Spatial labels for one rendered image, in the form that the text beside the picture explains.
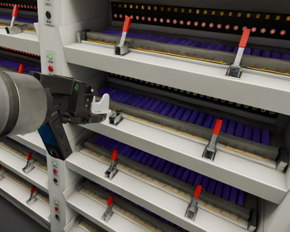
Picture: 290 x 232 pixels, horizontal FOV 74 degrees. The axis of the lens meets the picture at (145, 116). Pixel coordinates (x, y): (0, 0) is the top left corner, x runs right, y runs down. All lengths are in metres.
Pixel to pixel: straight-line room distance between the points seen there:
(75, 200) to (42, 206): 0.29
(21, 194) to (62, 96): 0.88
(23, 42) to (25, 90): 0.47
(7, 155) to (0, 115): 0.87
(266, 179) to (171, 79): 0.29
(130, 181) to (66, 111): 0.34
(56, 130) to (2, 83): 0.13
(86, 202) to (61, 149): 0.46
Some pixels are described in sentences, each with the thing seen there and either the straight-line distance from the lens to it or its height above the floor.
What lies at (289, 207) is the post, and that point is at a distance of 0.51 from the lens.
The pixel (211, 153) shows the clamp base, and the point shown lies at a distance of 0.49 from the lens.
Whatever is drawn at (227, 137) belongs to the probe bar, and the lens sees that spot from 0.51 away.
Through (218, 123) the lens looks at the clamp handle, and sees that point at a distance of 0.46.
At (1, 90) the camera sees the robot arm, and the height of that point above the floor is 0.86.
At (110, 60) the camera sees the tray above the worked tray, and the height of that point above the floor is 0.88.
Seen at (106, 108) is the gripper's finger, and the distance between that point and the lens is 0.46.
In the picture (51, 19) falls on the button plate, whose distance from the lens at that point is 0.64.
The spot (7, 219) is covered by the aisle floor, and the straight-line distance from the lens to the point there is 1.32.
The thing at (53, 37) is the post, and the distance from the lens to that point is 0.64.
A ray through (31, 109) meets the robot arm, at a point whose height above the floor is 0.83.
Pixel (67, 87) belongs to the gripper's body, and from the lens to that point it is 0.37.
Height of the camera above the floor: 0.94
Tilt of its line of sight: 21 degrees down
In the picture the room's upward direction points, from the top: 8 degrees clockwise
